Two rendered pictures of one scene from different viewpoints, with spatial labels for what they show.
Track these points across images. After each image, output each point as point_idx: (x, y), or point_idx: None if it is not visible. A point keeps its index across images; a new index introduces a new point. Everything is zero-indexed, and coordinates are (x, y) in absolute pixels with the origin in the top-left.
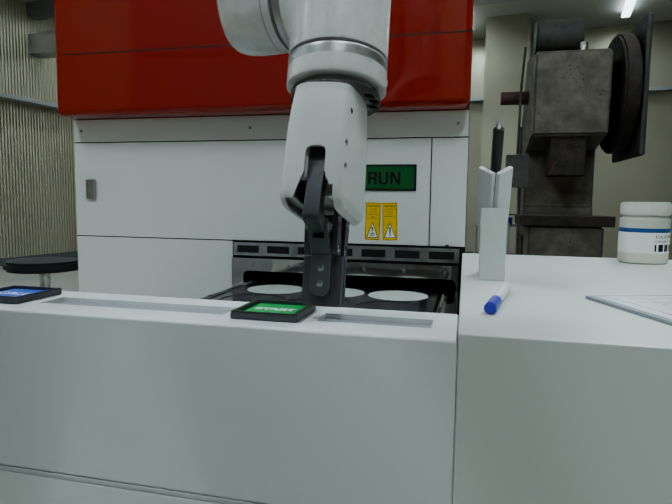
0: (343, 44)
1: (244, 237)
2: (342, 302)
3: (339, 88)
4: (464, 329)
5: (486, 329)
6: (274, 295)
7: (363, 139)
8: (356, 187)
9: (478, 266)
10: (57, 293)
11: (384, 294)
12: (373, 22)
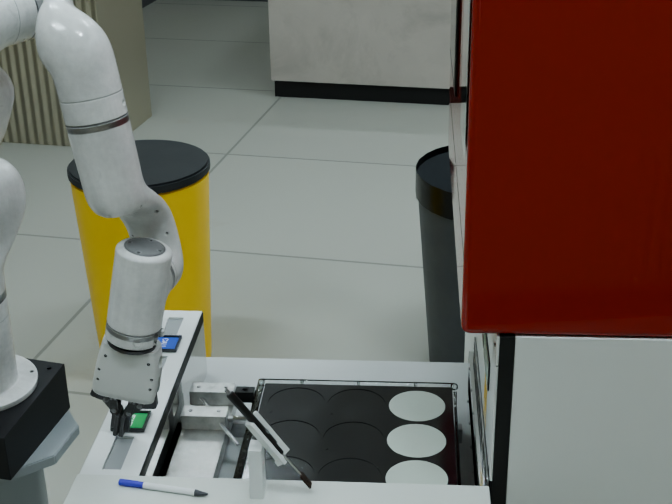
0: (106, 323)
1: (476, 337)
2: (119, 435)
3: (102, 343)
4: (85, 475)
5: (85, 481)
6: (382, 410)
7: (127, 367)
8: (119, 388)
9: (348, 491)
10: (172, 351)
11: (417, 469)
12: (114, 317)
